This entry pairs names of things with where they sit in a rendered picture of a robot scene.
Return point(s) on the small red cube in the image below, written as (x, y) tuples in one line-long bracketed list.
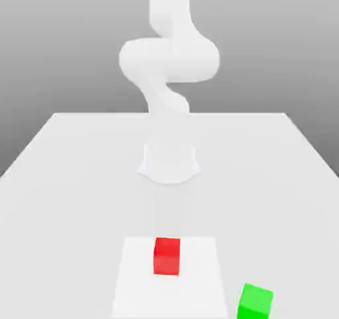
[(166, 256)]

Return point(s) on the small green cube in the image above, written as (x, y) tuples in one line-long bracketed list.
[(254, 301)]

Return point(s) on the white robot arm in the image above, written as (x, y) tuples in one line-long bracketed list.
[(169, 59)]

